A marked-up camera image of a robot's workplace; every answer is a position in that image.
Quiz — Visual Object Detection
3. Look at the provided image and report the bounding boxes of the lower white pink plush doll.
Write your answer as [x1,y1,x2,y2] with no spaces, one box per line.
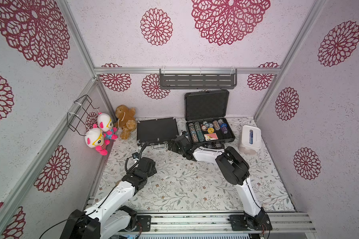
[84,128,110,156]

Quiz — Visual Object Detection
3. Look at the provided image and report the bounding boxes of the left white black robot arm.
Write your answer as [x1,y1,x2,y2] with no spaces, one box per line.
[60,157,157,239]

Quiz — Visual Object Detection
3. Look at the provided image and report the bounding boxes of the black wire basket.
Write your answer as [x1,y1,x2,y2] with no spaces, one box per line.
[66,94,99,136]

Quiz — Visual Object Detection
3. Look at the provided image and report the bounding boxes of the floral table mat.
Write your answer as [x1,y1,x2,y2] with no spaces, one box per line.
[90,132,295,212]

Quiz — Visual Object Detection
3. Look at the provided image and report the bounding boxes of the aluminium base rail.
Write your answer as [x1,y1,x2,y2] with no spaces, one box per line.
[137,211,316,236]

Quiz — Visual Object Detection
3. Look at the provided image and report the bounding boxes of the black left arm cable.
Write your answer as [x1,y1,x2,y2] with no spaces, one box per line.
[38,216,78,239]

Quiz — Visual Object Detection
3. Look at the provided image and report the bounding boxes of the white tissue box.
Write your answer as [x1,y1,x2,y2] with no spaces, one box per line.
[238,125,262,155]

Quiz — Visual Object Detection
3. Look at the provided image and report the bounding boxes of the brown teddy bear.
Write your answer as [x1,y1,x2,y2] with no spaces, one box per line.
[115,105,137,140]

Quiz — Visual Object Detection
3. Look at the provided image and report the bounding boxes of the black textured poker case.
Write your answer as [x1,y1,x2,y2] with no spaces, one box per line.
[137,118,179,146]

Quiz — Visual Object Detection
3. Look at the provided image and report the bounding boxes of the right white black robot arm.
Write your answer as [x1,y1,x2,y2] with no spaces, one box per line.
[168,136,273,233]

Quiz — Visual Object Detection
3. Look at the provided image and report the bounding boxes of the upper white pink plush doll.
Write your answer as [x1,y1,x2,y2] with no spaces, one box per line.
[93,113,118,140]

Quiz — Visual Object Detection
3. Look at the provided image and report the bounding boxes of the grey wall shelf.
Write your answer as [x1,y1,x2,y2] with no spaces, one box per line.
[159,69,237,90]

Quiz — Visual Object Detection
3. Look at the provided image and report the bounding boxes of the white pink plush doll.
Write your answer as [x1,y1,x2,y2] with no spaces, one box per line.
[93,113,118,140]
[84,128,110,156]

